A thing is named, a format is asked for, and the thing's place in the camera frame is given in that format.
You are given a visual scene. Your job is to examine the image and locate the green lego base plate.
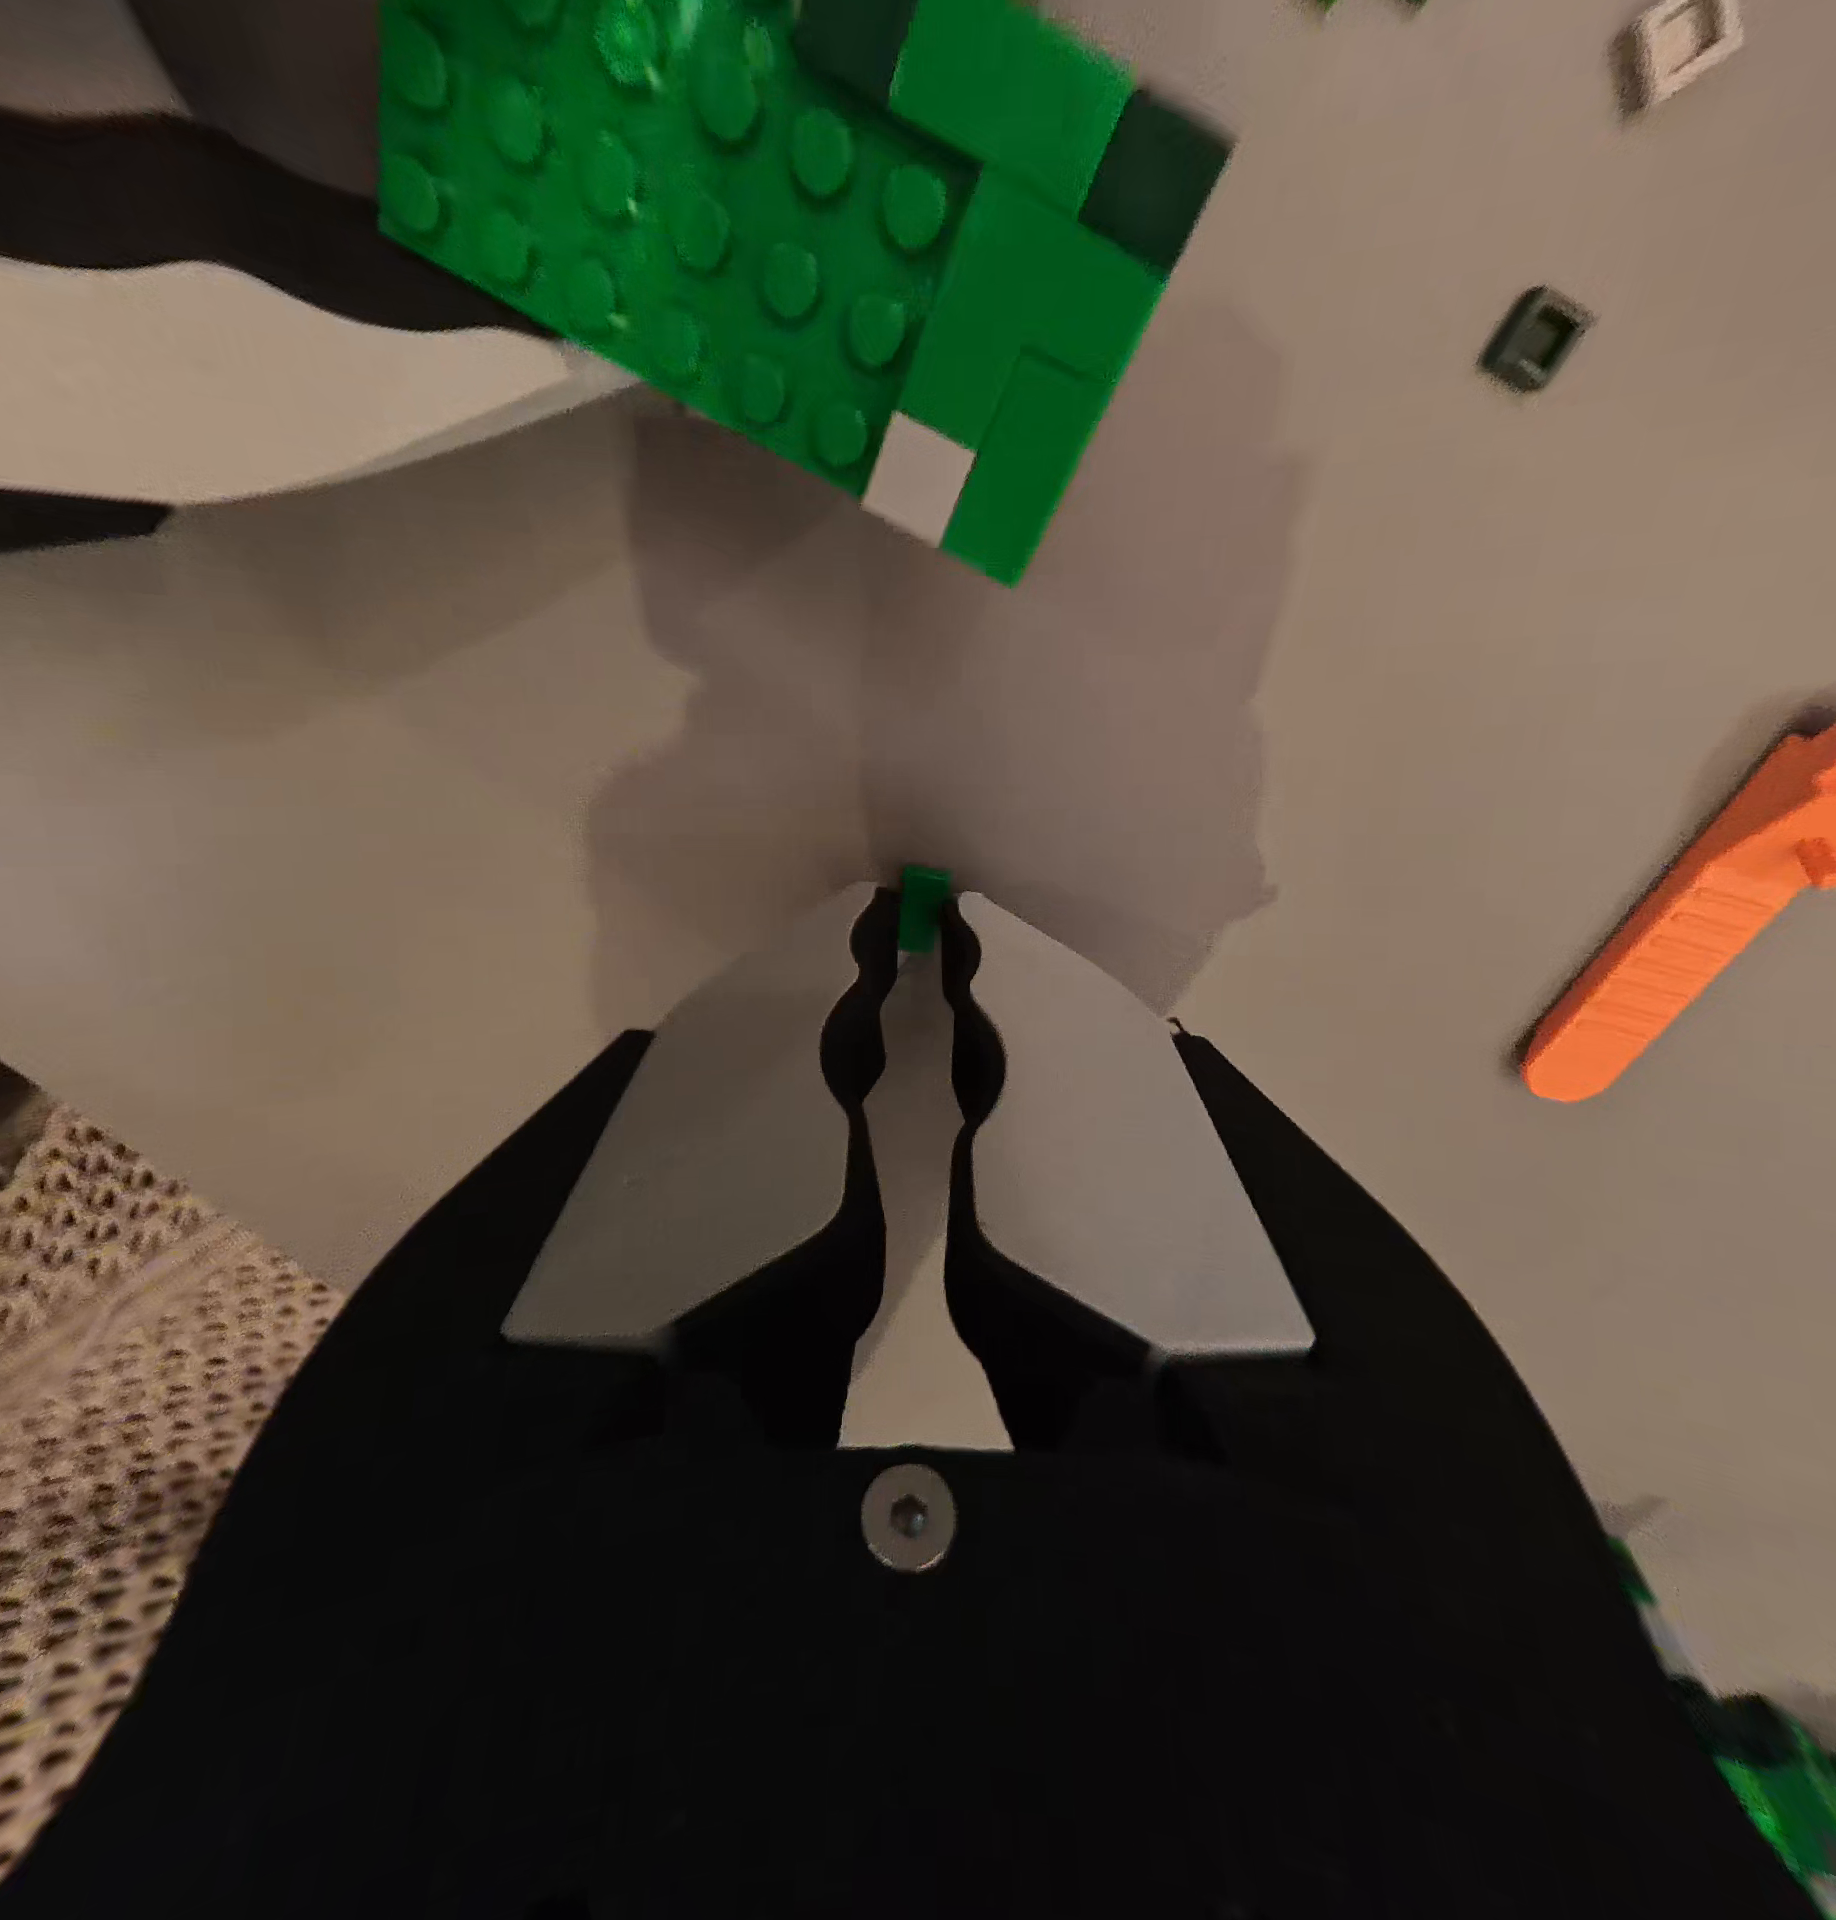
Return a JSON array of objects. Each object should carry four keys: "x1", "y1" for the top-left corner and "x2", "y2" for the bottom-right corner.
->
[{"x1": 372, "y1": 0, "x2": 1239, "y2": 590}]

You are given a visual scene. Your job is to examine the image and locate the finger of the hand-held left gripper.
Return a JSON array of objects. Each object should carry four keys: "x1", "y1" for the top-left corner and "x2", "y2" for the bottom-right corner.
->
[
  {"x1": 0, "y1": 0, "x2": 391, "y2": 199},
  {"x1": 0, "y1": 96, "x2": 638, "y2": 508}
]

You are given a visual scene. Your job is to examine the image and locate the orange lego brick separator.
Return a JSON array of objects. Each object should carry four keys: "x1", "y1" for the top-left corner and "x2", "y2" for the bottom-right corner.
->
[{"x1": 1517, "y1": 710, "x2": 1836, "y2": 1109}]

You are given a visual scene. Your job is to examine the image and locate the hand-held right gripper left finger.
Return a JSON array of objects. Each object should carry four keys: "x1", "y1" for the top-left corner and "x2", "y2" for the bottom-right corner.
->
[{"x1": 500, "y1": 882, "x2": 901, "y2": 1452}]

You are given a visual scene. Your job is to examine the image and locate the grey square lego tile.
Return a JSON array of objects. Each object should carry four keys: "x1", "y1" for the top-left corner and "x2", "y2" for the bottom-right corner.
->
[
  {"x1": 1607, "y1": 0, "x2": 1748, "y2": 118},
  {"x1": 864, "y1": 413, "x2": 984, "y2": 546}
]

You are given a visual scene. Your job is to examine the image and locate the dark green lego piece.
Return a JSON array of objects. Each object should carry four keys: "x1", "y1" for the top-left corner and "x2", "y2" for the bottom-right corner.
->
[{"x1": 795, "y1": 0, "x2": 925, "y2": 96}]

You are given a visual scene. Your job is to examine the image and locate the pile of loose lego pieces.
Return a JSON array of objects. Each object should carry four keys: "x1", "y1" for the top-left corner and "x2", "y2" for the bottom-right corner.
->
[{"x1": 1604, "y1": 1530, "x2": 1836, "y2": 1920}]

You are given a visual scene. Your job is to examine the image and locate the dark green small lego tile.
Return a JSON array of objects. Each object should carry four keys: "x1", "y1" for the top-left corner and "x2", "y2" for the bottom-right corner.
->
[
  {"x1": 1475, "y1": 281, "x2": 1600, "y2": 396},
  {"x1": 1079, "y1": 85, "x2": 1239, "y2": 276}
]

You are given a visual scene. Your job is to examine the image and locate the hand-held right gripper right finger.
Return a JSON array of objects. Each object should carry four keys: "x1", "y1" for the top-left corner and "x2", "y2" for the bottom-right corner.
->
[{"x1": 936, "y1": 891, "x2": 1321, "y2": 1452}]

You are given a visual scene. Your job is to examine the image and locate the green L-shaped lego tile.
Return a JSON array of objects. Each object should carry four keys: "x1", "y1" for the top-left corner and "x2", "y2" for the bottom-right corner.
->
[{"x1": 903, "y1": 167, "x2": 1178, "y2": 590}]

